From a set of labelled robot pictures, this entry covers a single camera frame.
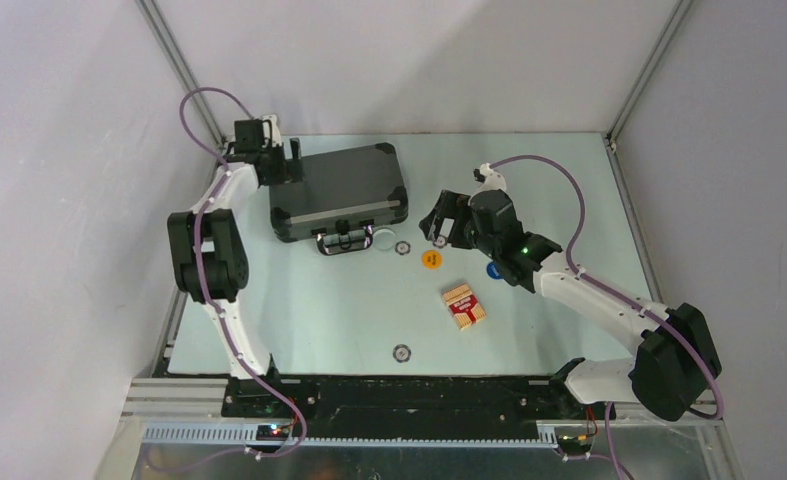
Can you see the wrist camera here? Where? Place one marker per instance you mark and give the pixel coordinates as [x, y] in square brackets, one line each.
[271, 131]
[489, 179]

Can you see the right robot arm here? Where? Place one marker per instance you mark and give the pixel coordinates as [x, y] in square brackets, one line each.
[672, 357]

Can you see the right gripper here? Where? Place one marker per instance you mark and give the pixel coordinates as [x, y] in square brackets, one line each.
[448, 205]

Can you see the clear round disc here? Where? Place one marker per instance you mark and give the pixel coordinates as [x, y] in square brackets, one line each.
[384, 239]

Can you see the poker chip near disc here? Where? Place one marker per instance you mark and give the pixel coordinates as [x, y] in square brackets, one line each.
[402, 248]

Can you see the blue round button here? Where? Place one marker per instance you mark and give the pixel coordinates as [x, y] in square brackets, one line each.
[492, 271]

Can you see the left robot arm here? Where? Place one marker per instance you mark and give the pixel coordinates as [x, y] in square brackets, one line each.
[209, 260]

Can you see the orange round button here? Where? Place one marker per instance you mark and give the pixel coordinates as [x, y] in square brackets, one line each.
[431, 259]

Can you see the poker chip front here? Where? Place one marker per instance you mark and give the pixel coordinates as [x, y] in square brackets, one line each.
[401, 353]

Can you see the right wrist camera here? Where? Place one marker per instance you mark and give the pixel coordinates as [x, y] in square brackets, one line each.
[489, 179]

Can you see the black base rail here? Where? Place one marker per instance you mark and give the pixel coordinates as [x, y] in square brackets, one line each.
[420, 408]

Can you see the red playing card box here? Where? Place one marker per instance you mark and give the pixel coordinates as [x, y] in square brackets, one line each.
[463, 306]

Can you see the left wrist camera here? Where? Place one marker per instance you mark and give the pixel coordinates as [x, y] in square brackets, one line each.
[271, 131]

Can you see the black poker set case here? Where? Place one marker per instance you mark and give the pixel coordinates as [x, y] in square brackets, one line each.
[345, 197]

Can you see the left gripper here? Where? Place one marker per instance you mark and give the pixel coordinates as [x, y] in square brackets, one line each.
[281, 153]

